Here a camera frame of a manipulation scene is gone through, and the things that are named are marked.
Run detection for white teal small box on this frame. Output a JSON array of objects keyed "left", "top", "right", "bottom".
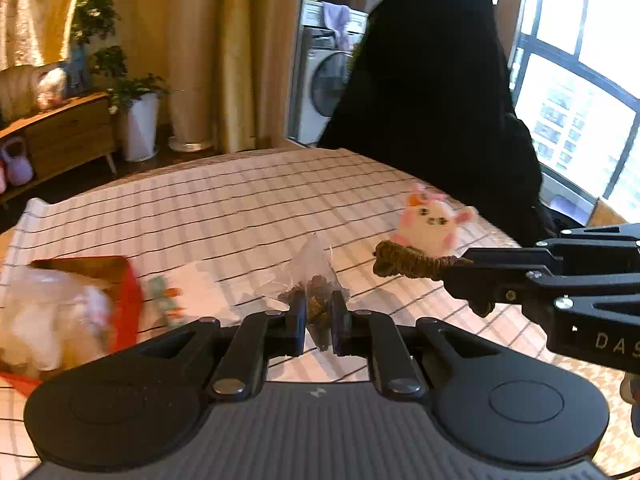
[{"left": 146, "top": 260, "right": 240, "bottom": 328}]

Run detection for white pink plush toy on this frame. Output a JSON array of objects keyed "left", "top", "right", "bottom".
[{"left": 390, "top": 184, "right": 477, "bottom": 258}]

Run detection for white grid tablecloth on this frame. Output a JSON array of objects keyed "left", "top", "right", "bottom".
[{"left": 2, "top": 150, "right": 609, "bottom": 479}]

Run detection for white lace hanging cloth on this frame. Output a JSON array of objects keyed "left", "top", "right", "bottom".
[{"left": 1, "top": 0, "right": 77, "bottom": 70}]

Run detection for beige gold curtain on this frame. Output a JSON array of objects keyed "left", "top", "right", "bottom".
[{"left": 119, "top": 0, "right": 306, "bottom": 154}]

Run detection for triangular tea bag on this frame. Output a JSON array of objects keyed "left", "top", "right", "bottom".
[{"left": 262, "top": 234, "right": 350, "bottom": 351}]

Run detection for red storage box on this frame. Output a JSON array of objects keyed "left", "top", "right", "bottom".
[{"left": 1, "top": 256, "right": 142, "bottom": 396}]

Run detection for wooden sideboard cabinet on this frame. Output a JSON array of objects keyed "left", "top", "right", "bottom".
[{"left": 1, "top": 92, "right": 117, "bottom": 208}]

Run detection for clear crinkled plastic bag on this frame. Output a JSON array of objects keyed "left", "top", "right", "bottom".
[{"left": 1, "top": 266, "right": 114, "bottom": 380}]

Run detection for white pot green plant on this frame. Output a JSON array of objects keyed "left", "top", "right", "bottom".
[{"left": 89, "top": 46, "right": 168, "bottom": 162}]

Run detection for person in black clothing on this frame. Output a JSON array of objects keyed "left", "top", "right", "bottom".
[{"left": 319, "top": 0, "right": 556, "bottom": 247}]

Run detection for white washing machine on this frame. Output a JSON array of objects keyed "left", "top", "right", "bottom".
[{"left": 288, "top": 0, "right": 368, "bottom": 146}]

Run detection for pale plush on cabinet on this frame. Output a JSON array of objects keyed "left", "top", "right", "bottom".
[{"left": 36, "top": 67, "right": 66, "bottom": 112}]

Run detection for purple kettlebell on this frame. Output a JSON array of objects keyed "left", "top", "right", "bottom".
[{"left": 1, "top": 136, "right": 34, "bottom": 186}]

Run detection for blue box on cabinet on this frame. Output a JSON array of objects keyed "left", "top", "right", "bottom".
[{"left": 64, "top": 46, "right": 91, "bottom": 98}]

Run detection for gold patterned chair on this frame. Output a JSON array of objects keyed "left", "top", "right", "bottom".
[{"left": 587, "top": 197, "right": 627, "bottom": 228}]

